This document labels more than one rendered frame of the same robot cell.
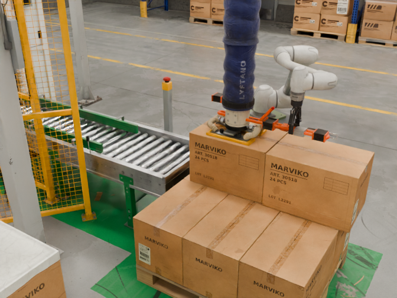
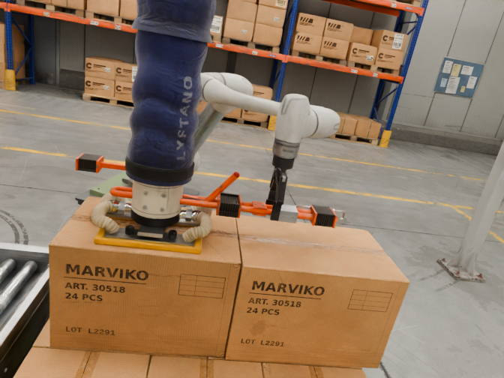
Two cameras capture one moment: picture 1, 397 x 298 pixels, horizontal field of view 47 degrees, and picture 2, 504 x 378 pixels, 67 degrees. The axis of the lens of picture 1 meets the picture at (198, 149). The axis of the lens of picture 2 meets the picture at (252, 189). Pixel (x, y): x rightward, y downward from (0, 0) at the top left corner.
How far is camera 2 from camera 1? 1.99 m
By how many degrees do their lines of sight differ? 38
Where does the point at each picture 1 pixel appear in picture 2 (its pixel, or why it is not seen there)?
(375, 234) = not seen: hidden behind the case
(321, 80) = (328, 119)
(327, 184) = (356, 300)
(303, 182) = (312, 306)
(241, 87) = (180, 136)
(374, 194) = not seen: hidden behind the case
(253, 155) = (214, 273)
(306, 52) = (241, 85)
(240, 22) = not seen: outside the picture
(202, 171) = (85, 323)
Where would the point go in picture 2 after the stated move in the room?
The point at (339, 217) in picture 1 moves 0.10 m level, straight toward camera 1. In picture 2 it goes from (367, 348) to (382, 370)
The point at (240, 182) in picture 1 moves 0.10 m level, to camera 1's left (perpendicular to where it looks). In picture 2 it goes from (178, 328) to (151, 337)
